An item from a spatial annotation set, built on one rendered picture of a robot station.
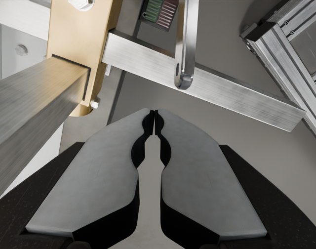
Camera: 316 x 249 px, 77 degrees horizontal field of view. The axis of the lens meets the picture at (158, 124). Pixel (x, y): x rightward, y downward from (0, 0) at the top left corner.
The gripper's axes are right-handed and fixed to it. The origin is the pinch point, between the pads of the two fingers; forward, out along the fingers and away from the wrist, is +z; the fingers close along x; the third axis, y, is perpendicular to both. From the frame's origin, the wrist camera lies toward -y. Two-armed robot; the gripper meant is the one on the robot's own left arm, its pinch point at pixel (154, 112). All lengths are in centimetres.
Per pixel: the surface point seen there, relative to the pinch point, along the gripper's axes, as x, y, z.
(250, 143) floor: 58, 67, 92
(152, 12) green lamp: -0.9, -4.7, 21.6
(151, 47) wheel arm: -0.6, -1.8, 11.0
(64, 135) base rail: -18.0, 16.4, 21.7
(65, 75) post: -7.5, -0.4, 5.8
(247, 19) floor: 39, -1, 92
